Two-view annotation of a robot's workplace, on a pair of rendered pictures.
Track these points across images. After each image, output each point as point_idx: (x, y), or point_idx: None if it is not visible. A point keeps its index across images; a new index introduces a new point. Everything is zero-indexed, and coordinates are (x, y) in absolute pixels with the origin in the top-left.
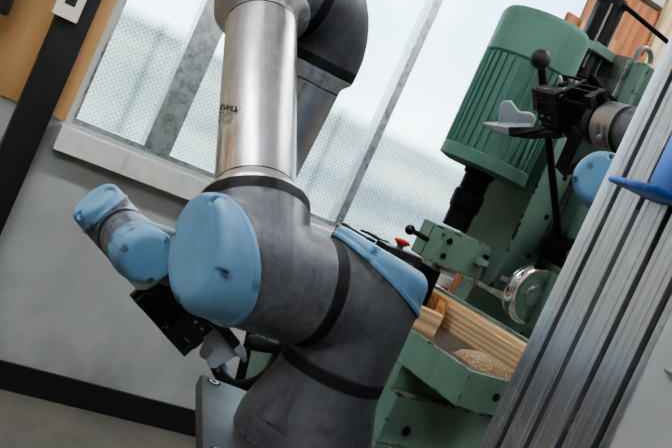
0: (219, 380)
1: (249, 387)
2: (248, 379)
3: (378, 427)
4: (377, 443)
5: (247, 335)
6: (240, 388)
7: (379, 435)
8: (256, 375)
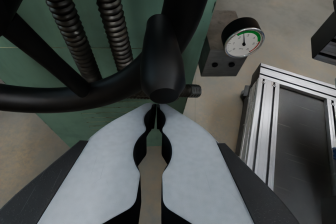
0: (53, 112)
1: (134, 93)
2: (119, 88)
3: None
4: None
5: (22, 42)
6: (114, 101)
7: None
8: (136, 78)
